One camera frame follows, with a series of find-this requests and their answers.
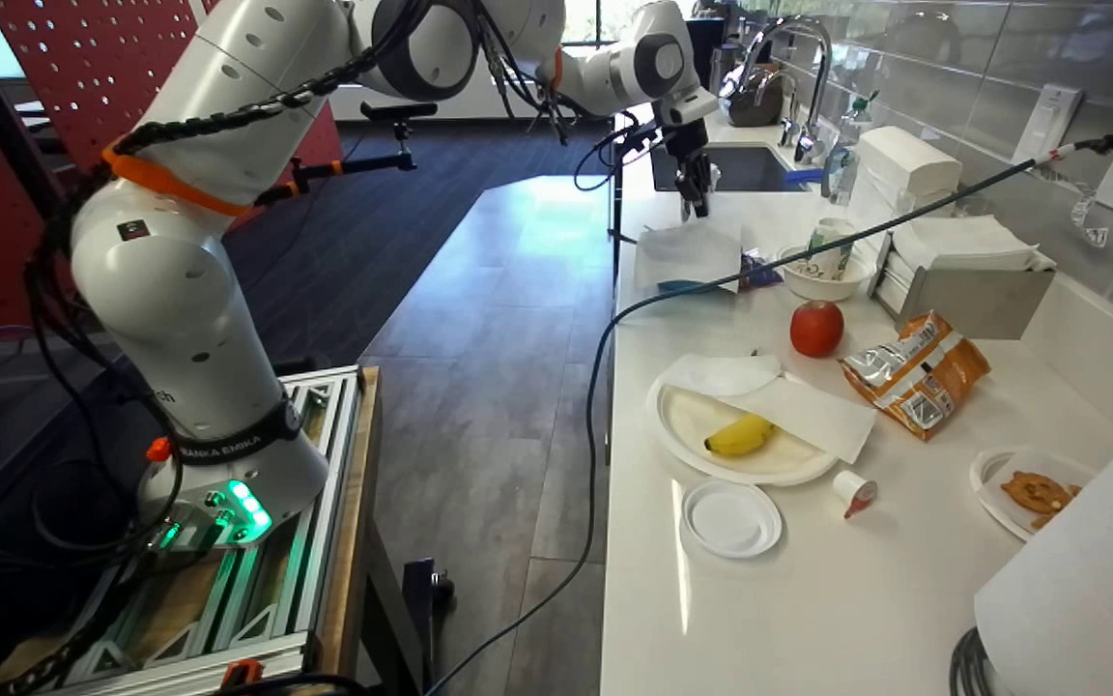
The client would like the black cable bundle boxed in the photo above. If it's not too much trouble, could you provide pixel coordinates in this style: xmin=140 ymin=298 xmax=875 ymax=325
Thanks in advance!
xmin=11 ymin=51 xmax=378 ymax=441

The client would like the white paper towel sheet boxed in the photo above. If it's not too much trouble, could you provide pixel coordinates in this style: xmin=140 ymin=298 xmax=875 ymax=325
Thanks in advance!
xmin=633 ymin=219 xmax=751 ymax=289

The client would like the white bowl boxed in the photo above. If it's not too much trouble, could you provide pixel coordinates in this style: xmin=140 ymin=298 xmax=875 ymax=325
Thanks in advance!
xmin=779 ymin=249 xmax=881 ymax=306

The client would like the aluminium frame robot table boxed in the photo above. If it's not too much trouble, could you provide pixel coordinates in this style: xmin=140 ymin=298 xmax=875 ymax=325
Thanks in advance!
xmin=0 ymin=364 xmax=385 ymax=696

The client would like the white box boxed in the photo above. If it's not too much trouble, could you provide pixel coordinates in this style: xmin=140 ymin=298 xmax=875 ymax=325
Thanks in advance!
xmin=873 ymin=209 xmax=1060 ymax=341

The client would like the black stand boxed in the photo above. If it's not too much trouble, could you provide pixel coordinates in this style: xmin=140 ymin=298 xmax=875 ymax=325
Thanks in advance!
xmin=601 ymin=120 xmax=665 ymax=283

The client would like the yellow banana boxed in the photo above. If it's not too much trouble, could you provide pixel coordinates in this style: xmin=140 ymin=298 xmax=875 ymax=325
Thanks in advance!
xmin=698 ymin=410 xmax=779 ymax=462

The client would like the white napkin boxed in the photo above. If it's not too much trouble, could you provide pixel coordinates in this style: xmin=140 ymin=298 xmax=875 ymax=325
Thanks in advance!
xmin=669 ymin=357 xmax=881 ymax=469

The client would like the white paper sign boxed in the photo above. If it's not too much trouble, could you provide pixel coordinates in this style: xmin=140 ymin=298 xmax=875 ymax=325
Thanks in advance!
xmin=1009 ymin=83 xmax=1085 ymax=167

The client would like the printed snack packet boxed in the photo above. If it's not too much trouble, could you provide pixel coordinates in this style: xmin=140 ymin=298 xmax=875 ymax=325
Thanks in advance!
xmin=834 ymin=310 xmax=959 ymax=397
xmin=881 ymin=335 xmax=993 ymax=444

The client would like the black stool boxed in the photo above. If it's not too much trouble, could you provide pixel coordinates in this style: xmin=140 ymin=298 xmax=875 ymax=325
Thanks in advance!
xmin=310 ymin=98 xmax=444 ymax=177

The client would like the metal wire rack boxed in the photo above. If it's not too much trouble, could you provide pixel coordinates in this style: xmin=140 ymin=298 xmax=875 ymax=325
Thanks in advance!
xmin=944 ymin=622 xmax=1002 ymax=696

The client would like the chrome faucet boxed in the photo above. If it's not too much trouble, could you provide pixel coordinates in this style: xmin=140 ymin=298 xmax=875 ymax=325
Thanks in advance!
xmin=766 ymin=12 xmax=841 ymax=159

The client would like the red perforated panel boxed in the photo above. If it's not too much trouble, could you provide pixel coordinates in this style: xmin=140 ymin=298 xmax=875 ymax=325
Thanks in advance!
xmin=0 ymin=0 xmax=349 ymax=346

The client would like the small white plate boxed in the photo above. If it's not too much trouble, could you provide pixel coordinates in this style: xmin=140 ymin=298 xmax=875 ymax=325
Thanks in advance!
xmin=966 ymin=444 xmax=1101 ymax=546

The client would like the dark sink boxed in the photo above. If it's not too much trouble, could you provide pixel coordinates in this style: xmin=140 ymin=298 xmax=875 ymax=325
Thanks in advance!
xmin=649 ymin=143 xmax=817 ymax=199

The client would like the small paper cup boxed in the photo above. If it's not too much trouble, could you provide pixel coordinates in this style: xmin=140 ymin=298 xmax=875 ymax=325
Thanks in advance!
xmin=828 ymin=466 xmax=881 ymax=522

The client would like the blue cable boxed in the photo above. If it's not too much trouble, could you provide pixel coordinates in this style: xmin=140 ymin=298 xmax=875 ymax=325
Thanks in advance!
xmin=418 ymin=249 xmax=793 ymax=696

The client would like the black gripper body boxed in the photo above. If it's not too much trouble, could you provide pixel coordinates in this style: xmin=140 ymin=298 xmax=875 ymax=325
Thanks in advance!
xmin=662 ymin=111 xmax=717 ymax=185

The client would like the round white plastic lid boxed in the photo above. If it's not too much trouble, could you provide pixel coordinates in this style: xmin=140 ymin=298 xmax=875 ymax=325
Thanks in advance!
xmin=675 ymin=481 xmax=788 ymax=564

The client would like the large white plate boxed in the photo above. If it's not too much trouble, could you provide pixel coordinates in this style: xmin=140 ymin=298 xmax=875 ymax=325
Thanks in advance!
xmin=644 ymin=351 xmax=850 ymax=490

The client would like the red apple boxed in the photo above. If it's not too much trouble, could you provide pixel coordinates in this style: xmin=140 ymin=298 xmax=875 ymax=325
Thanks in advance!
xmin=788 ymin=298 xmax=847 ymax=361

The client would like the stack of white napkins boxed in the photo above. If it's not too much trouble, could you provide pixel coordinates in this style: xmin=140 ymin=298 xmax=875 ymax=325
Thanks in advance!
xmin=847 ymin=124 xmax=966 ymax=223

